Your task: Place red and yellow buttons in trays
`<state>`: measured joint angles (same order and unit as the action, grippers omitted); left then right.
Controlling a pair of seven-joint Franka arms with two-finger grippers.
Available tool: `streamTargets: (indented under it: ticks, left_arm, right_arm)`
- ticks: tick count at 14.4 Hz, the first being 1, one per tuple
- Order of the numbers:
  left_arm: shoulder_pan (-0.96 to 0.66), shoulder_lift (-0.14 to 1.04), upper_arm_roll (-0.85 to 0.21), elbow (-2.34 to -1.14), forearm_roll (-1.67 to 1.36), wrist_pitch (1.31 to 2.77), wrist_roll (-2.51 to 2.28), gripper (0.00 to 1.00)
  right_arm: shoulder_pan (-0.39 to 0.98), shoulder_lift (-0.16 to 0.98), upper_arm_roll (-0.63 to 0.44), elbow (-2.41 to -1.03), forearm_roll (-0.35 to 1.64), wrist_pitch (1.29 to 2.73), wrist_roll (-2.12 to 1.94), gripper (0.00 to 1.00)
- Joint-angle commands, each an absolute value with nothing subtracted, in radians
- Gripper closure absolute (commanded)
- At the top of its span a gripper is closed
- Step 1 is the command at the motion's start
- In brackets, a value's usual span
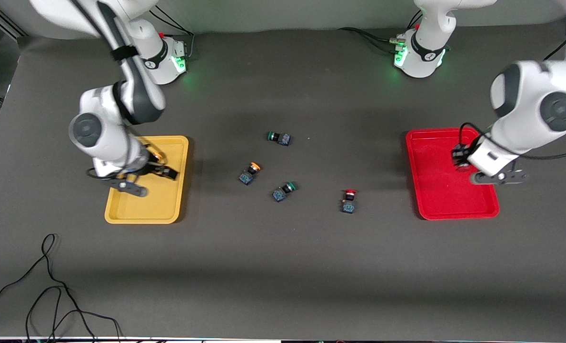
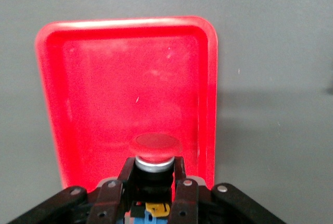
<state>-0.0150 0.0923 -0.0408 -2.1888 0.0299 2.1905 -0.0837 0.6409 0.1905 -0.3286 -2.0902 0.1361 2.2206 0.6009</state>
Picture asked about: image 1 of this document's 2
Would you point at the red mushroom push button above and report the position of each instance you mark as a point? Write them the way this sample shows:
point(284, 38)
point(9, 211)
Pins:
point(462, 165)
point(349, 202)

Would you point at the yellow mushroom push button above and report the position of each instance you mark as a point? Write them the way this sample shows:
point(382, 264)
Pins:
point(156, 156)
point(250, 173)

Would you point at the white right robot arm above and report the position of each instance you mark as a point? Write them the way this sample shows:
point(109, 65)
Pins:
point(135, 95)

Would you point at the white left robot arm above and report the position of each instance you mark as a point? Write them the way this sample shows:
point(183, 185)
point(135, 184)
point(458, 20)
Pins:
point(525, 90)

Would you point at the yellow plastic tray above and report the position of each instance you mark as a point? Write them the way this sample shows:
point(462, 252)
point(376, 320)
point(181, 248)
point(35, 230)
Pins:
point(163, 205)

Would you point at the red plastic tray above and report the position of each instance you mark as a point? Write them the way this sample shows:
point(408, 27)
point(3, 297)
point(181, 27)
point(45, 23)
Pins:
point(435, 190)

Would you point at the green mushroom push button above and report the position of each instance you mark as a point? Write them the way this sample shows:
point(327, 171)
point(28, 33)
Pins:
point(283, 191)
point(280, 138)

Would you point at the dark metal rail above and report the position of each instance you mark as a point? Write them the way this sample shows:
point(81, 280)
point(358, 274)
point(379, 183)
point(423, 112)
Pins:
point(6, 24)

